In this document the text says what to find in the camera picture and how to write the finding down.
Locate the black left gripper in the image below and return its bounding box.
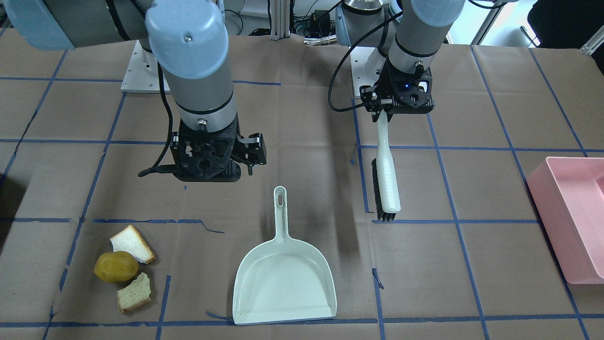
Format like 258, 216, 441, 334
360, 59, 435, 115

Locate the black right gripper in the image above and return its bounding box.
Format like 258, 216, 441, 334
169, 118, 266, 182

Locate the white bread slice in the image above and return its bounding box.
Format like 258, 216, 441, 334
109, 225, 157, 264

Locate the pale green dustpan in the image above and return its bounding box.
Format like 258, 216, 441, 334
232, 187, 338, 326

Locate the brown bread piece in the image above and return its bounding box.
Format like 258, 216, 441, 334
117, 272, 151, 314

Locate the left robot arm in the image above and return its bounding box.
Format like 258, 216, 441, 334
335, 0, 464, 122

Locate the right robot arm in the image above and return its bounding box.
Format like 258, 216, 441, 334
3, 0, 266, 182

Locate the pink plastic bin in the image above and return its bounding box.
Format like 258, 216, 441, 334
527, 156, 604, 284

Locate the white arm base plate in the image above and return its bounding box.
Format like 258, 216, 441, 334
350, 46, 386, 99
121, 41, 159, 94

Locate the aluminium frame post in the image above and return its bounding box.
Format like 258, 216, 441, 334
268, 0, 293, 41

